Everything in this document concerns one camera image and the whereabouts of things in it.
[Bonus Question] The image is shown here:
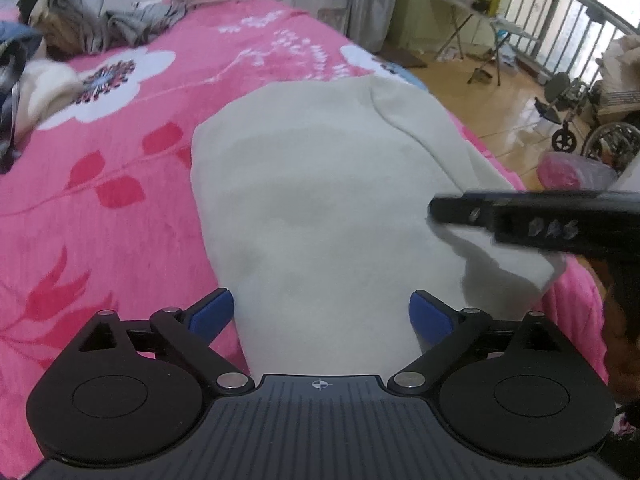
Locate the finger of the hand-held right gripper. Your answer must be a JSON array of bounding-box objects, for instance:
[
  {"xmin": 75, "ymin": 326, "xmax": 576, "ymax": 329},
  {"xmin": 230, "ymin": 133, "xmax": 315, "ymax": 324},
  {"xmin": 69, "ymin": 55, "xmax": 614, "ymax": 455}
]
[{"xmin": 429, "ymin": 191, "xmax": 501, "ymax": 231}]

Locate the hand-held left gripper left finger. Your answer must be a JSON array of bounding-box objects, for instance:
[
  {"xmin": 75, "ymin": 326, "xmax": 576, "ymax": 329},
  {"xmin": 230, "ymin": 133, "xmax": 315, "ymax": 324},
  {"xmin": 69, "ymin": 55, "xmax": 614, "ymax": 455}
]
[{"xmin": 77, "ymin": 288, "xmax": 253, "ymax": 395}]

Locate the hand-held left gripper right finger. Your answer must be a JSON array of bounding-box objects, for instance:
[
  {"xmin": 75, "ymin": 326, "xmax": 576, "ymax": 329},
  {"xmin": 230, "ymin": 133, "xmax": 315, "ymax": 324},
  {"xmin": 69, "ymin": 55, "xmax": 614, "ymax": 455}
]
[{"xmin": 387, "ymin": 290, "xmax": 566, "ymax": 395}]

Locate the beige zip jacket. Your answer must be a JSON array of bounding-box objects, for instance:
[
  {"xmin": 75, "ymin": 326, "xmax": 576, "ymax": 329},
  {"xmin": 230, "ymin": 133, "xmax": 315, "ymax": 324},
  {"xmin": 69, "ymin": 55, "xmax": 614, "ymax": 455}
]
[{"xmin": 190, "ymin": 77, "xmax": 568, "ymax": 376}]

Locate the black white plaid shirt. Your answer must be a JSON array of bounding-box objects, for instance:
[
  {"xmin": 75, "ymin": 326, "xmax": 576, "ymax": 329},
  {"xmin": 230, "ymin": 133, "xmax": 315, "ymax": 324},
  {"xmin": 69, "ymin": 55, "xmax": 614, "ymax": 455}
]
[{"xmin": 0, "ymin": 40, "xmax": 26, "ymax": 173}]

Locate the black chair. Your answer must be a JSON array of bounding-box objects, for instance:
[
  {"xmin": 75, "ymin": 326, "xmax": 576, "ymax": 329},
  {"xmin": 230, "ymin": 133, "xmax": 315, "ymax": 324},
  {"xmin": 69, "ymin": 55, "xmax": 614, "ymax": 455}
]
[{"xmin": 535, "ymin": 72, "xmax": 640, "ymax": 161}]

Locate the beige bundle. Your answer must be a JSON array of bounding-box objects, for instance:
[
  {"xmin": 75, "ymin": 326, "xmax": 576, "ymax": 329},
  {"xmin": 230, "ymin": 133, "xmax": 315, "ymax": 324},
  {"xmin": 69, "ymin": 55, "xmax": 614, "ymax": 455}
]
[{"xmin": 597, "ymin": 35, "xmax": 640, "ymax": 116}]

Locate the brown floor mat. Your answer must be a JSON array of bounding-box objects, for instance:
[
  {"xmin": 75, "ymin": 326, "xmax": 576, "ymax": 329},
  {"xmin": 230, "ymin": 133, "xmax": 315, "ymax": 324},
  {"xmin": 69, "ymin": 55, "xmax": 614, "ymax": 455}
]
[{"xmin": 382, "ymin": 47, "xmax": 428, "ymax": 70}]

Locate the folding table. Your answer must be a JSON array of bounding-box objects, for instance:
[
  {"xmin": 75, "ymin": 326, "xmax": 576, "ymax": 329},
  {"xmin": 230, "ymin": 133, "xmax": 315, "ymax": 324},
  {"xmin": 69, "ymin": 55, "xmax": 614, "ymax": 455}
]
[{"xmin": 432, "ymin": 0, "xmax": 538, "ymax": 86}]

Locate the balcony window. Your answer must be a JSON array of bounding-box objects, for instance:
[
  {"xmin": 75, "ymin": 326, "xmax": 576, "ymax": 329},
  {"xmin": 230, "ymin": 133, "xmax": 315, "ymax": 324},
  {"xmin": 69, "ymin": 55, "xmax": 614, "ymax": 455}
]
[{"xmin": 515, "ymin": 0, "xmax": 640, "ymax": 86}]

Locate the grey curtain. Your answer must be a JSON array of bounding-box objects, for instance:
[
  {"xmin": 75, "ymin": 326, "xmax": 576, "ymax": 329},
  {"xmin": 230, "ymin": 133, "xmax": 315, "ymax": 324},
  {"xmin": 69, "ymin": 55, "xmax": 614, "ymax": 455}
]
[{"xmin": 350, "ymin": 0, "xmax": 403, "ymax": 53}]

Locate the white water dispenser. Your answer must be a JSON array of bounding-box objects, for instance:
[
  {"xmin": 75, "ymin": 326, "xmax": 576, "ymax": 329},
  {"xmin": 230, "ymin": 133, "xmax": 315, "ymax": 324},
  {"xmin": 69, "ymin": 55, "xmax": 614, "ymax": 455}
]
[{"xmin": 295, "ymin": 0, "xmax": 351, "ymax": 31}]

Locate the white fleece garment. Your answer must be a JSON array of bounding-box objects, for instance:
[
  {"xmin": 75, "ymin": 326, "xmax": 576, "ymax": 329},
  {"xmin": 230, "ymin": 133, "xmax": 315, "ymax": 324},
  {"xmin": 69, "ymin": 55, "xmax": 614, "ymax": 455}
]
[{"xmin": 20, "ymin": 60, "xmax": 83, "ymax": 131}]

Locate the khaki garment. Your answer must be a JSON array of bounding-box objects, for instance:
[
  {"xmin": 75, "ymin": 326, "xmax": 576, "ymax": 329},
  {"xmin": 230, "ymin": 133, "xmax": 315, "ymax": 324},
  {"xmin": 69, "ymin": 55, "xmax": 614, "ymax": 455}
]
[{"xmin": 30, "ymin": 7, "xmax": 71, "ymax": 58}]

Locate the grey hoodie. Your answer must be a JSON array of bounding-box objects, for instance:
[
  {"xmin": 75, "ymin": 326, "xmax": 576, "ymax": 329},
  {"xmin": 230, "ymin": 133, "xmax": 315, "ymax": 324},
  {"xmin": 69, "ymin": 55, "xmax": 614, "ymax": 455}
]
[{"xmin": 50, "ymin": 0, "xmax": 108, "ymax": 56}]

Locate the blue denim garment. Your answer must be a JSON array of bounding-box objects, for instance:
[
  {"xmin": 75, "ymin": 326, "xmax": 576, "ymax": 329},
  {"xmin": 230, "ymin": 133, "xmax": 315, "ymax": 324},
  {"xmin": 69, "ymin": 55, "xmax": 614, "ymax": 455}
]
[{"xmin": 0, "ymin": 20, "xmax": 43, "ymax": 48}]

